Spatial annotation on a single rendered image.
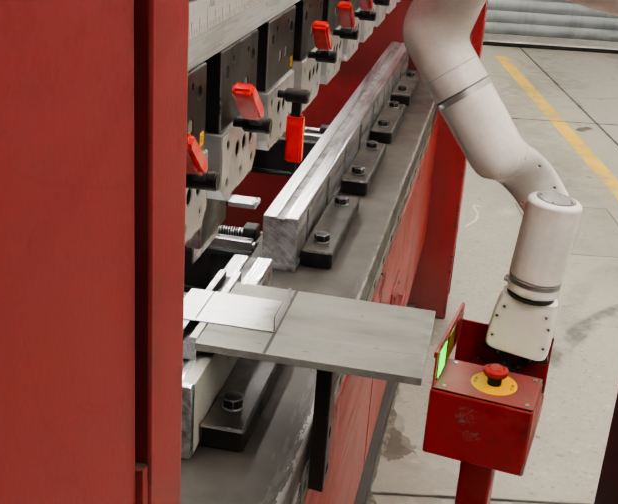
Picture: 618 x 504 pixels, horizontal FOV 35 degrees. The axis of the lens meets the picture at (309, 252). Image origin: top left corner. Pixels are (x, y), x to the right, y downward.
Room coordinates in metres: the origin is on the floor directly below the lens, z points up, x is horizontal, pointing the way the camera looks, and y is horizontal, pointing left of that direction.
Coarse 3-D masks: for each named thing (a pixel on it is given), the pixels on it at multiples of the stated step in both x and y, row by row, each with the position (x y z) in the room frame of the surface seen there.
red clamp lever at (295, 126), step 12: (288, 96) 1.24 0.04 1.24; (300, 96) 1.23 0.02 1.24; (300, 108) 1.24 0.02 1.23; (288, 120) 1.24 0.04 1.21; (300, 120) 1.23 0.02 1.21; (288, 132) 1.24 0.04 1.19; (300, 132) 1.24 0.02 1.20; (288, 144) 1.24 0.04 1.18; (300, 144) 1.24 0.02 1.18; (288, 156) 1.24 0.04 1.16; (300, 156) 1.24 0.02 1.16
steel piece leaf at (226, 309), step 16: (208, 304) 1.11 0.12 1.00; (224, 304) 1.11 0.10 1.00; (240, 304) 1.12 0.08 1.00; (256, 304) 1.12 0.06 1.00; (272, 304) 1.12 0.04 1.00; (288, 304) 1.12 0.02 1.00; (208, 320) 1.07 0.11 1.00; (224, 320) 1.07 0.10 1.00; (240, 320) 1.07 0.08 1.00; (256, 320) 1.08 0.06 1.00; (272, 320) 1.08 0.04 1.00
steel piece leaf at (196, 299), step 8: (192, 288) 1.15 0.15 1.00; (192, 296) 1.13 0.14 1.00; (200, 296) 1.13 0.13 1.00; (208, 296) 1.13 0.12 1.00; (184, 304) 1.11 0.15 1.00; (192, 304) 1.11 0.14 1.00; (200, 304) 1.11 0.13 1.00; (184, 312) 1.08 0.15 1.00; (192, 312) 1.08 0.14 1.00; (192, 320) 1.07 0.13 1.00
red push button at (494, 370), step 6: (486, 366) 1.36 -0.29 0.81; (492, 366) 1.36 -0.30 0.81; (498, 366) 1.36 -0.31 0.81; (504, 366) 1.36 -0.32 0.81; (486, 372) 1.35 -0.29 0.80; (492, 372) 1.34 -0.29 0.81; (498, 372) 1.34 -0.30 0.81; (504, 372) 1.34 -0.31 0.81; (492, 378) 1.34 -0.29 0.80; (498, 378) 1.34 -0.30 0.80; (504, 378) 1.34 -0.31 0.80; (492, 384) 1.35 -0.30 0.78; (498, 384) 1.35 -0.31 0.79
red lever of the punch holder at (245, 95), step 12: (240, 84) 0.98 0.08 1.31; (252, 84) 0.98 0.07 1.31; (240, 96) 0.97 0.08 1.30; (252, 96) 0.97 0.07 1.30; (240, 108) 0.99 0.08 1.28; (252, 108) 0.99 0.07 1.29; (240, 120) 1.04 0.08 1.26; (252, 120) 1.02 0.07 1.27; (264, 120) 1.03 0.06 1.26; (252, 132) 1.04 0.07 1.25; (264, 132) 1.03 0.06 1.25
